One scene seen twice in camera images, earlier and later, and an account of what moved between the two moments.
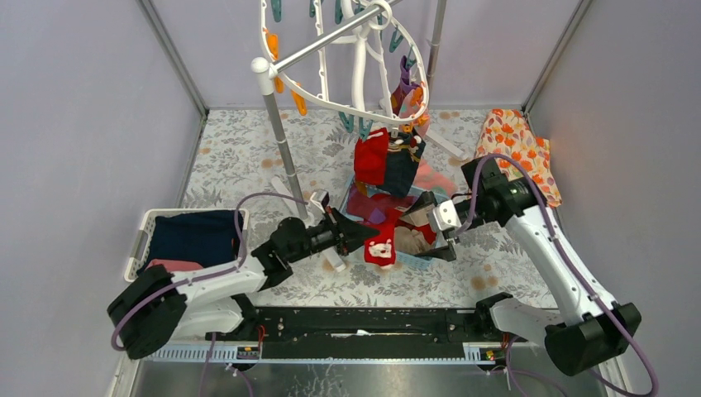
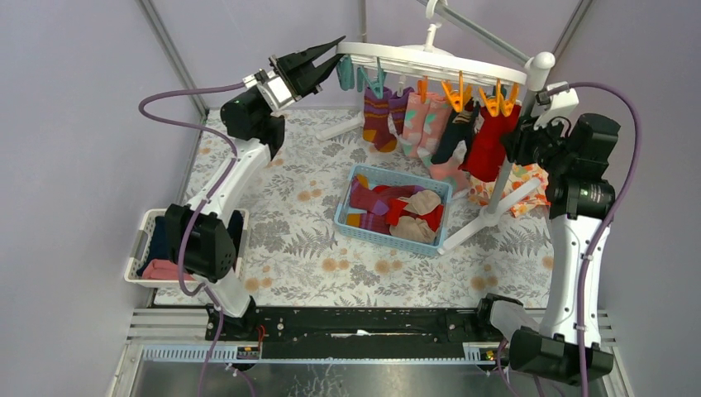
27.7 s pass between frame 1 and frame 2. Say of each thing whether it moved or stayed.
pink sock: moved
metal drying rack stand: moved
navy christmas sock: moved
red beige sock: stayed
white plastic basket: stayed
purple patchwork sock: stayed
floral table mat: stayed
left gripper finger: moved
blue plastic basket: moved
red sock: moved
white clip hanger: moved
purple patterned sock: moved
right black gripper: moved
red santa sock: moved
